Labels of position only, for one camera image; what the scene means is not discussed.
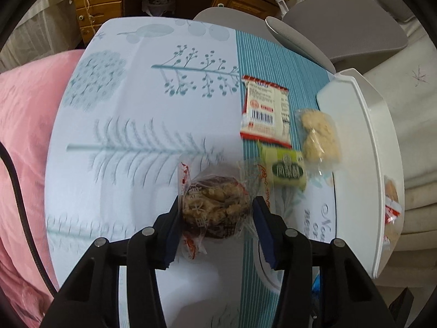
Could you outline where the white curtain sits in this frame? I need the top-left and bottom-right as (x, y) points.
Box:
(0, 0), (82, 72)

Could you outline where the clear walnut cake packet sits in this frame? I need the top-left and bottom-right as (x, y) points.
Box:
(178, 162), (274, 260)

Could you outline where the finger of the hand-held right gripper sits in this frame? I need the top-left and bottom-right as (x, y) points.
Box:
(311, 268), (323, 328)

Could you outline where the white plastic box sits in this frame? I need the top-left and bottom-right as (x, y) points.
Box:
(316, 68), (405, 279)

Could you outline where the wooden cabinet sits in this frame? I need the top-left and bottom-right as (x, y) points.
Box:
(70, 0), (297, 46)

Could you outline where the grey chair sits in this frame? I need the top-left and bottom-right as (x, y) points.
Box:
(193, 0), (415, 74)

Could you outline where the clear beige cookie packet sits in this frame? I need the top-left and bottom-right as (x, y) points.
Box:
(294, 109), (342, 169)

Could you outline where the pink blanket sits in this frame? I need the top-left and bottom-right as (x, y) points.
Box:
(0, 49), (86, 328)

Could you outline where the black cable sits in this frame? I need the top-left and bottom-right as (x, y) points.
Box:
(0, 142), (58, 296)

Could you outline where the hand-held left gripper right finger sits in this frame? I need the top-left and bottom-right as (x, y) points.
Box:
(252, 196), (390, 328)

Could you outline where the green pastry packet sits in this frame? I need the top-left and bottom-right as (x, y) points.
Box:
(258, 142), (308, 192)

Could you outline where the beige red-edged snack packet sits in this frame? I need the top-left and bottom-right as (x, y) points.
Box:
(382, 175), (403, 243)

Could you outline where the white plastic bag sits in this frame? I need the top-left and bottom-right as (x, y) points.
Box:
(141, 0), (175, 16)

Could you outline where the white red-edged snack packet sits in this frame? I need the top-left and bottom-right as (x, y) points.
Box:
(239, 74), (291, 146)

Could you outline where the white flower print blanket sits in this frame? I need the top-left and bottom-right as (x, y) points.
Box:
(362, 0), (437, 281)

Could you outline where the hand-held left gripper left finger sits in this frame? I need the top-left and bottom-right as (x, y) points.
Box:
(39, 196), (182, 328)

